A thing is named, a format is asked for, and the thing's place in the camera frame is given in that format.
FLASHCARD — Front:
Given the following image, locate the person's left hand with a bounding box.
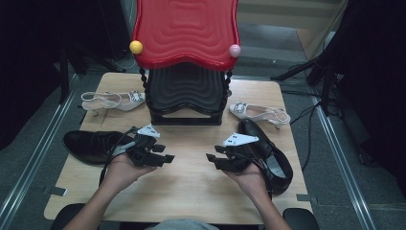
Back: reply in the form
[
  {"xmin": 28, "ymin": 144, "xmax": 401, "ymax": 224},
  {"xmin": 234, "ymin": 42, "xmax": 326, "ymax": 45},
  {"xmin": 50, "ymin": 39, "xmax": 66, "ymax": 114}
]
[{"xmin": 101, "ymin": 154, "xmax": 159, "ymax": 196}]

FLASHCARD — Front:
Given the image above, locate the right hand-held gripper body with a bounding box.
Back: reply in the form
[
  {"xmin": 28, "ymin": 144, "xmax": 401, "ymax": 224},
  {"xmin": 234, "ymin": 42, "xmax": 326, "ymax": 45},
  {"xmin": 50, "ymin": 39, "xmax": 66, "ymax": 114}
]
[{"xmin": 214, "ymin": 131, "xmax": 259, "ymax": 173}]

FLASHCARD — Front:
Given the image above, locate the black floor cable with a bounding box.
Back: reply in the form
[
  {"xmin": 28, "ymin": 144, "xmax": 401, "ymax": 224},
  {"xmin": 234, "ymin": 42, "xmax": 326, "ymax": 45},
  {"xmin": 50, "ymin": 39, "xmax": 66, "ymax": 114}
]
[{"xmin": 287, "ymin": 101, "xmax": 322, "ymax": 173}]

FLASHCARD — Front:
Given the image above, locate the white slingback shoe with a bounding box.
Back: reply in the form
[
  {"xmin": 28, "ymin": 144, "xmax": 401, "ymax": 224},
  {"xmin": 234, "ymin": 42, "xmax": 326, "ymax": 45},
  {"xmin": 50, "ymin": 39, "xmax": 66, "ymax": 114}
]
[
  {"xmin": 228, "ymin": 101, "xmax": 292, "ymax": 130},
  {"xmin": 79, "ymin": 90, "xmax": 147, "ymax": 117}
]

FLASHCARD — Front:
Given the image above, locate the metal floor rail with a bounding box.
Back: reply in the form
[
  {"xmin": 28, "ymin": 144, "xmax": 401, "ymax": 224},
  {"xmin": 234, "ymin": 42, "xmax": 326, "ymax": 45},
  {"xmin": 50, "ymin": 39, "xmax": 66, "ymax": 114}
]
[
  {"xmin": 0, "ymin": 73, "xmax": 80, "ymax": 230},
  {"xmin": 308, "ymin": 94, "xmax": 379, "ymax": 230}
]

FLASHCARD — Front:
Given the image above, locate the black stand post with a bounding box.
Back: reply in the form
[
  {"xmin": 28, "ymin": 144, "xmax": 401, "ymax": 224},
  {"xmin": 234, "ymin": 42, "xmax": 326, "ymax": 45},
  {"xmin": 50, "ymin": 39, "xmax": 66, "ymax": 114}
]
[{"xmin": 58, "ymin": 44, "xmax": 72, "ymax": 105}]

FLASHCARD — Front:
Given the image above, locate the black leather shoe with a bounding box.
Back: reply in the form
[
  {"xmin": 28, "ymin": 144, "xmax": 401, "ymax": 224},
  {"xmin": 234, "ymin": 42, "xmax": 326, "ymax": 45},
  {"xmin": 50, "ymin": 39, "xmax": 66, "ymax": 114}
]
[
  {"xmin": 237, "ymin": 118, "xmax": 294, "ymax": 196},
  {"xmin": 62, "ymin": 129, "xmax": 136, "ymax": 166}
]

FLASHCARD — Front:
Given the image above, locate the black chair armrest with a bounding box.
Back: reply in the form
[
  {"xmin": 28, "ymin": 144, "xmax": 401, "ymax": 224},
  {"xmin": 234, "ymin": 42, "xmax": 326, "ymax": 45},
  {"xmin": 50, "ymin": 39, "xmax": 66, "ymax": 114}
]
[
  {"xmin": 50, "ymin": 202, "xmax": 88, "ymax": 230},
  {"xmin": 282, "ymin": 207, "xmax": 321, "ymax": 230}
]

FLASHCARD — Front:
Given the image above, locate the grey tape piece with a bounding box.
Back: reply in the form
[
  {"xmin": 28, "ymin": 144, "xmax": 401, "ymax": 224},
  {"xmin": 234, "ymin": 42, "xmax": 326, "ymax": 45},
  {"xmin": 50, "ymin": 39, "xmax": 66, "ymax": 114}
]
[
  {"xmin": 42, "ymin": 186, "xmax": 69, "ymax": 197},
  {"xmin": 296, "ymin": 193, "xmax": 318, "ymax": 204}
]

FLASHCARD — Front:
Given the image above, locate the person's right hand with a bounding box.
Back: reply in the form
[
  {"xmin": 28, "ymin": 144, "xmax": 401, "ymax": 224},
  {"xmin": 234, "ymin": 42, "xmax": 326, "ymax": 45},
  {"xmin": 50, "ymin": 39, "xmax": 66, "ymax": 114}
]
[{"xmin": 222, "ymin": 164, "xmax": 271, "ymax": 201}]

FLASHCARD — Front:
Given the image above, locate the red and black shoe rack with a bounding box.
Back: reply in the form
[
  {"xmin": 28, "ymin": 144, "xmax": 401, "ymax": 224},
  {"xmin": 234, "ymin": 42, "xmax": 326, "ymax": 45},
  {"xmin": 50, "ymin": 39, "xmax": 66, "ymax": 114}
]
[{"xmin": 128, "ymin": 0, "xmax": 242, "ymax": 127}]

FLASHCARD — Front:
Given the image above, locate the black curtain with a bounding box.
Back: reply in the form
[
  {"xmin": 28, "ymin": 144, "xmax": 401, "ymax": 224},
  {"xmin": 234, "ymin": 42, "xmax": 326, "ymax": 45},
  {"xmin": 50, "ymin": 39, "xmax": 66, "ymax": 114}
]
[
  {"xmin": 314, "ymin": 0, "xmax": 406, "ymax": 196},
  {"xmin": 0, "ymin": 0, "xmax": 130, "ymax": 151}
]

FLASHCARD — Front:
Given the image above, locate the black tripod stand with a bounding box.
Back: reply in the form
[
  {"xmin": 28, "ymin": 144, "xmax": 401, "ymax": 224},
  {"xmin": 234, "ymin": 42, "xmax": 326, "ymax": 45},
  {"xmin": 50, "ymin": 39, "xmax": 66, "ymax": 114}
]
[{"xmin": 270, "ymin": 47, "xmax": 341, "ymax": 117}]

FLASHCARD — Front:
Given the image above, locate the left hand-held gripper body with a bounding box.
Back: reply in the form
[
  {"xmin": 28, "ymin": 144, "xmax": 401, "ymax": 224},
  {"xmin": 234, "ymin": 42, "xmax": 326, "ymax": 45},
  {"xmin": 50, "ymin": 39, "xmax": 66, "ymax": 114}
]
[{"xmin": 125, "ymin": 124, "xmax": 162, "ymax": 168}]

